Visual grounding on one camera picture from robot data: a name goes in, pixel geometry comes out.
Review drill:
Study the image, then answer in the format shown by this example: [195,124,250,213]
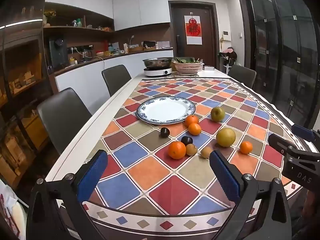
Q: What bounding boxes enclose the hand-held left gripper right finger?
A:
[209,150,292,240]

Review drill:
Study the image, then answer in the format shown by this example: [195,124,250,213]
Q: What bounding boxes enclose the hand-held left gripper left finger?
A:
[26,149,108,240]

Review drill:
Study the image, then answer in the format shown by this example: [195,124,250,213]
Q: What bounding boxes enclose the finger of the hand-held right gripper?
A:
[268,134,298,157]
[291,124,320,143]

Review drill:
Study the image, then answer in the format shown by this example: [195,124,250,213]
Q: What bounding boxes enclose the brown kiwi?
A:
[185,143,198,156]
[200,147,213,159]

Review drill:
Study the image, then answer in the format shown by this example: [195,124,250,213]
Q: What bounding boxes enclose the small orange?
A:
[188,123,202,136]
[239,141,253,155]
[185,115,199,127]

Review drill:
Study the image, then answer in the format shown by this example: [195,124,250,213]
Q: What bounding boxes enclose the yellow pear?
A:
[216,128,236,147]

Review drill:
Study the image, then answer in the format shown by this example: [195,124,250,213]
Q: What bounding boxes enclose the large orange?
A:
[168,141,187,160]

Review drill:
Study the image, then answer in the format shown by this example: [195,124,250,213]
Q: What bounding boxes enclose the green apple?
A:
[210,107,226,122]

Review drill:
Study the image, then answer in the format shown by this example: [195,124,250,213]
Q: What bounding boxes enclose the blue rimmed white plate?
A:
[136,96,196,125]

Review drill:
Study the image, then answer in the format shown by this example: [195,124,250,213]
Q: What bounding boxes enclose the colourful checkered tablecloth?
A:
[81,78,313,240]

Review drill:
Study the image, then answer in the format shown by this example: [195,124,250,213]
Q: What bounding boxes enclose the grey dining chair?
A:
[228,64,257,89]
[37,87,92,155]
[101,64,132,97]

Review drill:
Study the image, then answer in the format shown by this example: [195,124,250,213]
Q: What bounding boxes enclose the dark glass sliding doors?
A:
[237,0,320,130]

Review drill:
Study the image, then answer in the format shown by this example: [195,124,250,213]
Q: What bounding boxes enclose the white counter cabinet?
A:
[49,50,174,100]

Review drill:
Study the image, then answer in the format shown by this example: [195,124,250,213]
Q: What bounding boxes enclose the plush toy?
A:
[219,47,238,63]

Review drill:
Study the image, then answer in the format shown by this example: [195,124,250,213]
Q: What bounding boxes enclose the pink plastic basket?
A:
[172,61,203,75]

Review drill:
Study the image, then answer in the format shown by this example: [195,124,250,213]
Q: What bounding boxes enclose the glass display cabinet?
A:
[0,17,50,188]

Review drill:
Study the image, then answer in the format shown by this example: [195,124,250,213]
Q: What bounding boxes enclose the white induction cooker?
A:
[144,67,173,77]

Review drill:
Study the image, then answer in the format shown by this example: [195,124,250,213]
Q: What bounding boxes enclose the green leafy vegetables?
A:
[172,57,202,64]

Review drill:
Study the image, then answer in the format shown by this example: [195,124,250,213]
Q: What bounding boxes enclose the black water dispenser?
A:
[49,36,69,68]

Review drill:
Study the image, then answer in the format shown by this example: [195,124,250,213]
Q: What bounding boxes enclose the black power strip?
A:
[67,45,94,53]

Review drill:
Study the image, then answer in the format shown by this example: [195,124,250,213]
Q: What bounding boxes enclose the steel pan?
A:
[142,57,173,70]

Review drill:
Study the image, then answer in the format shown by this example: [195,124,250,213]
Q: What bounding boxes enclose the dark brown door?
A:
[169,1,218,68]

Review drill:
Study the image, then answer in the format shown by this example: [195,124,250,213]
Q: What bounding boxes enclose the white upper cabinets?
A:
[112,0,171,32]

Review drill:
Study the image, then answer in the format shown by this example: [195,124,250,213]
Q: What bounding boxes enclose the red and white wall calendar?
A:
[184,15,202,45]

